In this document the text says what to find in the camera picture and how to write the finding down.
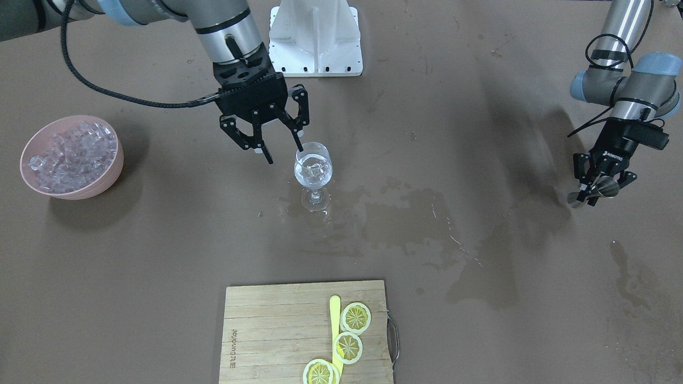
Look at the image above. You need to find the lemon slice near handle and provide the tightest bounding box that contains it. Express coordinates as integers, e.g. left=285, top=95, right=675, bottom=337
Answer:
left=340, top=302, right=372, bottom=335

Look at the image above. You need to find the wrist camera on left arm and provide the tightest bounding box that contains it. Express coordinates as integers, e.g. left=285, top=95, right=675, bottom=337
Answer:
left=630, top=122, right=669, bottom=150

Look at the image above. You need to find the steel jigger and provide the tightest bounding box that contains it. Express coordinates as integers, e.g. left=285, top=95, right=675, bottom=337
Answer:
left=566, top=175, right=621, bottom=207

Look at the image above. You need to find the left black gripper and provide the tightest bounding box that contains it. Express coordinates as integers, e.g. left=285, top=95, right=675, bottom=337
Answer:
left=573, top=117, right=649, bottom=206

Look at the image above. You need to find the middle lemon slice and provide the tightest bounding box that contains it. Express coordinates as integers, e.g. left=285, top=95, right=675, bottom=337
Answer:
left=332, top=332, right=363, bottom=365

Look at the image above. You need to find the lemon slice far end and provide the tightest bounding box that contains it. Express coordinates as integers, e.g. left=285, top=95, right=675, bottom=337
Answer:
left=301, top=359, right=340, bottom=384

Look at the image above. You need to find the ice cube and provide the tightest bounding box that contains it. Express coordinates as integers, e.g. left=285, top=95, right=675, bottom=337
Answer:
left=302, top=156, right=330, bottom=180

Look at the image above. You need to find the bamboo cutting board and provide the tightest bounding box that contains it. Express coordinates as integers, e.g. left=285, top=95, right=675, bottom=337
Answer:
left=218, top=280, right=395, bottom=383

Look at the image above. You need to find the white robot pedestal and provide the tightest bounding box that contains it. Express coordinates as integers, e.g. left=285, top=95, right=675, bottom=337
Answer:
left=268, top=1, right=363, bottom=77

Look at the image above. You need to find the clear wine glass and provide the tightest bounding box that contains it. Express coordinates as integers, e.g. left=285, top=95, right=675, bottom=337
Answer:
left=293, top=142, right=333, bottom=212

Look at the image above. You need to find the yellow plastic stick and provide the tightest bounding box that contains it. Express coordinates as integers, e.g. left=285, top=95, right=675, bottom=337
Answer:
left=329, top=295, right=344, bottom=383

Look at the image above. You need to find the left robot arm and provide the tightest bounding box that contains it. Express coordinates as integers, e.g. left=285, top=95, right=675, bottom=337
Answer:
left=567, top=1, right=681, bottom=207

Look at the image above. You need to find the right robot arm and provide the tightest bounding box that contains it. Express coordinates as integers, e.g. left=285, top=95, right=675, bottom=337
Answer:
left=1, top=1, right=310, bottom=163

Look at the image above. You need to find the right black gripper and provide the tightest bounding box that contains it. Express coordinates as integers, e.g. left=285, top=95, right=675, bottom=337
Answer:
left=212, top=42, right=310, bottom=164

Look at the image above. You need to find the pink ice bowl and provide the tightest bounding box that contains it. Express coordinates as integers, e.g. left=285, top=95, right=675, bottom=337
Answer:
left=19, top=116, right=124, bottom=200

